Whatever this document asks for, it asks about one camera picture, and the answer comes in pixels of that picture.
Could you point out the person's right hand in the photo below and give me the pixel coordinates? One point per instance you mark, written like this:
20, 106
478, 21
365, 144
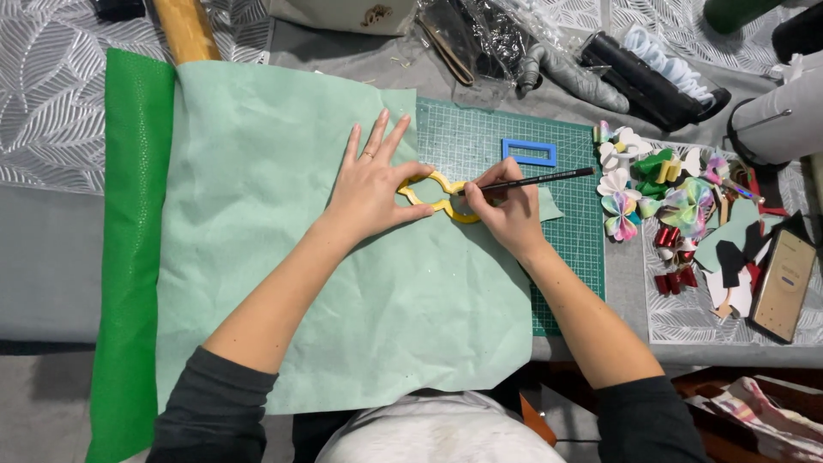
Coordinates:
511, 212

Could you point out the person's left hand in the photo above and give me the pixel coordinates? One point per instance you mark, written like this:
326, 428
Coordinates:
363, 193

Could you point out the yellow bow-shaped template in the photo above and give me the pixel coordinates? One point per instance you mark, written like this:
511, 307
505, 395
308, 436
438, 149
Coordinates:
464, 217

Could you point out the black pencil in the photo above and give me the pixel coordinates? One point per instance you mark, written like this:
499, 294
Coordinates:
553, 178

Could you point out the green cutting mat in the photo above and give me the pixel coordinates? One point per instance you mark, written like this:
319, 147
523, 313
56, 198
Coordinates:
578, 257

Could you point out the mint green fabric sheet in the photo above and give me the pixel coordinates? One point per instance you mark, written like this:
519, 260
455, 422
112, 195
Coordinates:
289, 289

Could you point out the heap of colourful craft bows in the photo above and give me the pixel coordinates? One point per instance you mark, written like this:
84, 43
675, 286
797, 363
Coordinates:
685, 209

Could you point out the clear plastic bag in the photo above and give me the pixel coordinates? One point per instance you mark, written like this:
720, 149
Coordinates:
498, 38

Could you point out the white bag with gold print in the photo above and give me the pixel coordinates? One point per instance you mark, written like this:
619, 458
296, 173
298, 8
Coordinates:
334, 16

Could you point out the black fabric rolls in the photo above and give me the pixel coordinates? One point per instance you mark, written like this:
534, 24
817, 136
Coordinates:
636, 83

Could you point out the grey leaf-patterned lace cloth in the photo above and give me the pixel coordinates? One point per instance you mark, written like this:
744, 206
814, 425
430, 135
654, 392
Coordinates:
51, 96
688, 321

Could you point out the orange-brown chair part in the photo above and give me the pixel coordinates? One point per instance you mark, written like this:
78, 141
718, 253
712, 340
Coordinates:
537, 421

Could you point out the white ruffled ribbon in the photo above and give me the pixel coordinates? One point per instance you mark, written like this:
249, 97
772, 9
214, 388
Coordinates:
672, 67

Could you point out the heap of fabric scraps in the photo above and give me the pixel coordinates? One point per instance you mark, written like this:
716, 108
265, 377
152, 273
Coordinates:
730, 241

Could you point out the white apron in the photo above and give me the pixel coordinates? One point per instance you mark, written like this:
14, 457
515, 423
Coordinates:
437, 431

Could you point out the brown cardboard tube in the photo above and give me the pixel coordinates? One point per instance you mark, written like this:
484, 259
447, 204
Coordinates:
186, 29

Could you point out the bright green textured sheet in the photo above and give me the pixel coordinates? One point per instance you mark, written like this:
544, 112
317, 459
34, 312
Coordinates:
128, 257

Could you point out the brown wooden furniture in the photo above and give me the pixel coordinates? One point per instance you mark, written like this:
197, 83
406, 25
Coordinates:
707, 386

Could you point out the dark grey long-sleeve top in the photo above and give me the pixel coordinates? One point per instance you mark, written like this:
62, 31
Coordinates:
212, 411

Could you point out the thin metal pin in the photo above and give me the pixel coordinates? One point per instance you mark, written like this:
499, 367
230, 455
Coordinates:
768, 119

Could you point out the smartphone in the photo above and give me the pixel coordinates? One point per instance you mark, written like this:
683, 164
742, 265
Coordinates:
781, 286

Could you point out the white fabric roll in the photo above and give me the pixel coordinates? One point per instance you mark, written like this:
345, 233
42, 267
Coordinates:
784, 122

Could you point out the dark green bottle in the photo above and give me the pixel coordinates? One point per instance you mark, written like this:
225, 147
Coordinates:
739, 13

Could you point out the small black object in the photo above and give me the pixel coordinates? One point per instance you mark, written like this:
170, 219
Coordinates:
119, 8

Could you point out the plain grey table cover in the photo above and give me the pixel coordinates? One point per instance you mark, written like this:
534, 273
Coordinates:
45, 257

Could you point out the pastel patterned bag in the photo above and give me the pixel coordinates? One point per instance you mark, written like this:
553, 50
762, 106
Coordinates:
765, 415

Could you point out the black rounded object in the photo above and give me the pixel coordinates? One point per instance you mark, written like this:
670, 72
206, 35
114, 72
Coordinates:
800, 35

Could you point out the blue rectangular frame template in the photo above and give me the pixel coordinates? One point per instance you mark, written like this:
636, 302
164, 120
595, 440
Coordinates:
528, 142

